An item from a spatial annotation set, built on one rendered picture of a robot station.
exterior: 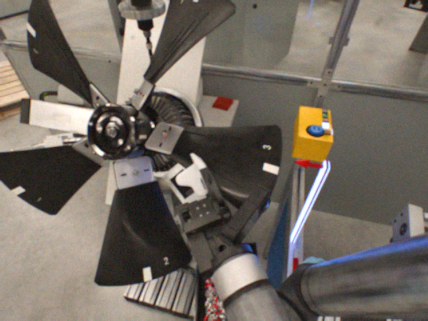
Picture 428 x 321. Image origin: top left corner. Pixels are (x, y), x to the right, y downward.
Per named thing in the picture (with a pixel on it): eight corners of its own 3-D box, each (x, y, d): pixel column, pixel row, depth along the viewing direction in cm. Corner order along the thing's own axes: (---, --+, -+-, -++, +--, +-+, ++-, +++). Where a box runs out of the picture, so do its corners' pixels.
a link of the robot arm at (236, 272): (271, 272, 35) (267, 289, 41) (254, 242, 38) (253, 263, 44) (219, 297, 33) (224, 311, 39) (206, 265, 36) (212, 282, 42)
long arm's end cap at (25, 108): (59, 103, 88) (29, 99, 77) (57, 125, 89) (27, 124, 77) (51, 101, 88) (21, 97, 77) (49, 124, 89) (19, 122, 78)
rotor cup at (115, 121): (111, 155, 69) (76, 160, 56) (117, 99, 67) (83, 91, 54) (162, 165, 66) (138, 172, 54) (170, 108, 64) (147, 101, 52)
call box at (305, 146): (292, 129, 94) (299, 104, 87) (321, 134, 93) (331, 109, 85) (290, 160, 84) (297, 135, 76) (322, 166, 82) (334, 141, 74)
